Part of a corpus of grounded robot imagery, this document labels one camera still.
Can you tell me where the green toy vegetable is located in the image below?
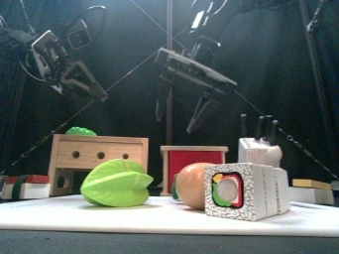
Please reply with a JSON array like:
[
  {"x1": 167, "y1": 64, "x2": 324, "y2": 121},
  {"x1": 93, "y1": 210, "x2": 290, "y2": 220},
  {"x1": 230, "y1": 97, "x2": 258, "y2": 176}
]
[{"x1": 64, "y1": 126, "x2": 97, "y2": 137}]

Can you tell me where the yellow white toy nigiri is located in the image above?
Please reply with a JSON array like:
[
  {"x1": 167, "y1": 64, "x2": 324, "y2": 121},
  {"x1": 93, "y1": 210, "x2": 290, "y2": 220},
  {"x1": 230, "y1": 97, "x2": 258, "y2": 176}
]
[{"x1": 287, "y1": 178, "x2": 336, "y2": 206}]

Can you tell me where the red wooden toy box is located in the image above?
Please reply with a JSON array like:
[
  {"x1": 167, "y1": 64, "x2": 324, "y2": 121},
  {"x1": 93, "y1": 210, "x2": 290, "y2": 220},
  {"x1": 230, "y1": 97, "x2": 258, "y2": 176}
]
[{"x1": 159, "y1": 145, "x2": 231, "y2": 196}]

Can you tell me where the green toy starfruit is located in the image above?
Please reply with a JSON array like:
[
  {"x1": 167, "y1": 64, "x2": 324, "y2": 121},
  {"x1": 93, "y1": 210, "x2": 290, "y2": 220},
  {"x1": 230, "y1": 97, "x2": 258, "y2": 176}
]
[{"x1": 80, "y1": 158, "x2": 155, "y2": 208}]

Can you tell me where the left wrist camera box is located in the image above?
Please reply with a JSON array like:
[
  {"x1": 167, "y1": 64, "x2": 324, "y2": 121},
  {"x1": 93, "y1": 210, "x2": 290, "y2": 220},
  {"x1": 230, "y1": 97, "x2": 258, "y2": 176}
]
[{"x1": 65, "y1": 19, "x2": 92, "y2": 52}]

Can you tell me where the white sushi roll block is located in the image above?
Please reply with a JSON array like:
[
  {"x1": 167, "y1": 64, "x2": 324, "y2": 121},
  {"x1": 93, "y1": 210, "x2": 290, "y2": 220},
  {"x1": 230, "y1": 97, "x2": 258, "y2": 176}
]
[{"x1": 203, "y1": 162, "x2": 292, "y2": 222}]

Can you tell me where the white cutting board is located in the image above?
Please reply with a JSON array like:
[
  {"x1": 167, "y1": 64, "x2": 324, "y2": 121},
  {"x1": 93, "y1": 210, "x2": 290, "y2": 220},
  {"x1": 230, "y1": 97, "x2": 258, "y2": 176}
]
[{"x1": 0, "y1": 193, "x2": 339, "y2": 238}]

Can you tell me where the black toy knife handle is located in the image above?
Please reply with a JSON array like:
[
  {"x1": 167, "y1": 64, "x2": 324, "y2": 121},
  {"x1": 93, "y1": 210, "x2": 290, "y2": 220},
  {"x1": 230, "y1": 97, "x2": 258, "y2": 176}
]
[
  {"x1": 240, "y1": 113, "x2": 248, "y2": 139},
  {"x1": 263, "y1": 114, "x2": 274, "y2": 142},
  {"x1": 268, "y1": 119, "x2": 280, "y2": 147},
  {"x1": 254, "y1": 115, "x2": 266, "y2": 141}
]

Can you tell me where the red white toy nigiri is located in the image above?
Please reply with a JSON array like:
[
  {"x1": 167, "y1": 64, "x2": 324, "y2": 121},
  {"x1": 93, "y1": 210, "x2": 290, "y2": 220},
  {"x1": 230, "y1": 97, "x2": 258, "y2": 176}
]
[{"x1": 1, "y1": 174, "x2": 52, "y2": 201}]

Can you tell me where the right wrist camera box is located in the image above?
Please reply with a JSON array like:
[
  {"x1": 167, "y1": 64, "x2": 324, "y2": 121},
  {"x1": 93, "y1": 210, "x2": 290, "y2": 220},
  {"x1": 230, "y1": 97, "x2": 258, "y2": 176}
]
[{"x1": 188, "y1": 9, "x2": 211, "y2": 35}]

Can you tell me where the green toy piece behind ball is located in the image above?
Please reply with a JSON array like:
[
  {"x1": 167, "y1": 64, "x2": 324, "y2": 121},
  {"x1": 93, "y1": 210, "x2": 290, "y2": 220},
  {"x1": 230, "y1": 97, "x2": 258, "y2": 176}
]
[{"x1": 171, "y1": 174, "x2": 182, "y2": 201}]

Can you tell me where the white toy knife block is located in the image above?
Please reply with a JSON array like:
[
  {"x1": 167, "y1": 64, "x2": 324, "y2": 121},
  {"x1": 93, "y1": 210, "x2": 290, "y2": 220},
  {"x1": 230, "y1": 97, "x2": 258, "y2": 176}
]
[{"x1": 238, "y1": 137, "x2": 283, "y2": 169}]

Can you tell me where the wooden toy stove box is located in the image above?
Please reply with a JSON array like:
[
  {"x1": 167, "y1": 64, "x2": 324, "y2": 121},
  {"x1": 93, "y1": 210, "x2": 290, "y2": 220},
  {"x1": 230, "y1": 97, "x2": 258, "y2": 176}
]
[{"x1": 47, "y1": 133, "x2": 151, "y2": 197}]

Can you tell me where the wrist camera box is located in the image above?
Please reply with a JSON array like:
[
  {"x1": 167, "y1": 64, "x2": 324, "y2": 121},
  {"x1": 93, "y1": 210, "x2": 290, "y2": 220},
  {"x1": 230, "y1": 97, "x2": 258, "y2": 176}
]
[
  {"x1": 188, "y1": 9, "x2": 211, "y2": 35},
  {"x1": 65, "y1": 19, "x2": 92, "y2": 52}
]

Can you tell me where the slanted black frame pole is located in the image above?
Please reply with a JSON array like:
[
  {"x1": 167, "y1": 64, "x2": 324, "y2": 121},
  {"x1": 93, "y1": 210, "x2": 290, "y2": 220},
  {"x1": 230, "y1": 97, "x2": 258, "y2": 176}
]
[{"x1": 298, "y1": 0, "x2": 338, "y2": 173}]

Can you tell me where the peach toy ball fruit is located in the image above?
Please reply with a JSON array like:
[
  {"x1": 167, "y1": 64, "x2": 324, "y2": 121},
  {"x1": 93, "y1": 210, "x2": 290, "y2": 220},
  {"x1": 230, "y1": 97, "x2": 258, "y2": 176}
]
[{"x1": 175, "y1": 162, "x2": 219, "y2": 210}]

